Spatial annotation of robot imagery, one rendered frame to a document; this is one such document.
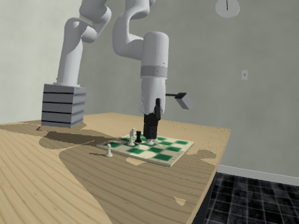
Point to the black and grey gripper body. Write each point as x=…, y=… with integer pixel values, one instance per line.
x=152, y=87

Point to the black rook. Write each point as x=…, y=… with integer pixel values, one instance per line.
x=138, y=137

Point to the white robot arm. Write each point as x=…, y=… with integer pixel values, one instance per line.
x=153, y=47

